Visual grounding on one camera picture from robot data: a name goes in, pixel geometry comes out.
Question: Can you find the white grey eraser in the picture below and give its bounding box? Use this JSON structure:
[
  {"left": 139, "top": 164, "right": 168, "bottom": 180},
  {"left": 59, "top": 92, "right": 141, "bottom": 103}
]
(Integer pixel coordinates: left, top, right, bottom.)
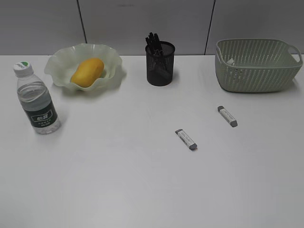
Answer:
[
  {"left": 175, "top": 129, "right": 197, "bottom": 151},
  {"left": 218, "top": 106, "right": 238, "bottom": 127},
  {"left": 155, "top": 65, "right": 171, "bottom": 78}
]

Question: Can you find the black marker pen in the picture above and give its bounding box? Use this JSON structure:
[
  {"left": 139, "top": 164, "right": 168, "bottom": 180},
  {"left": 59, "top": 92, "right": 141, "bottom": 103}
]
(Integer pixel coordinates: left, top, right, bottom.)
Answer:
[
  {"left": 149, "top": 32, "right": 158, "bottom": 51},
  {"left": 154, "top": 33, "right": 163, "bottom": 56},
  {"left": 145, "top": 37, "right": 155, "bottom": 55}
]

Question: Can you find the yellow mango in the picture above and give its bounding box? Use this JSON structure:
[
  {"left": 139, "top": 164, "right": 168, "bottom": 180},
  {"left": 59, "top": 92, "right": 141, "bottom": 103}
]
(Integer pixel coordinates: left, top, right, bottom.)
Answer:
[{"left": 70, "top": 58, "right": 104, "bottom": 88}]

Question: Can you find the white waste paper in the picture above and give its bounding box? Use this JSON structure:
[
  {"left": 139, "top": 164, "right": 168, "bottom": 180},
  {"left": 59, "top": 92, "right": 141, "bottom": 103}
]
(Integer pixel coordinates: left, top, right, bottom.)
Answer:
[{"left": 226, "top": 58, "right": 235, "bottom": 67}]

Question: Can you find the clear water bottle green label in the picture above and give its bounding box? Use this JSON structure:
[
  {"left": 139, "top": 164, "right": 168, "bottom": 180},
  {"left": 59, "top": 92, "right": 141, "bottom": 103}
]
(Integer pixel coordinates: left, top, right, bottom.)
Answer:
[{"left": 13, "top": 61, "right": 61, "bottom": 134}]

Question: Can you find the black mesh pen holder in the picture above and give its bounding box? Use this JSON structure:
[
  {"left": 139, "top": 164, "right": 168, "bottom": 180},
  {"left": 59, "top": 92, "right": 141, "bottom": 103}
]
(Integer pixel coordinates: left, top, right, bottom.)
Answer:
[{"left": 145, "top": 41, "right": 175, "bottom": 86}]

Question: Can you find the pale green plastic basket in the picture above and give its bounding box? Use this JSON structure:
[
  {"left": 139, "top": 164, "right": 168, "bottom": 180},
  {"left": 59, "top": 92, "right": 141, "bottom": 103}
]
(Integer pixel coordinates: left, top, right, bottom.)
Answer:
[{"left": 215, "top": 38, "right": 304, "bottom": 93}]

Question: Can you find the pale green wavy plate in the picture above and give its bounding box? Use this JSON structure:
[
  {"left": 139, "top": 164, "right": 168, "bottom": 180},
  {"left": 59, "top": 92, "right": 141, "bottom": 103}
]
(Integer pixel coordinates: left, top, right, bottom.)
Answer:
[{"left": 44, "top": 43, "right": 122, "bottom": 91}]

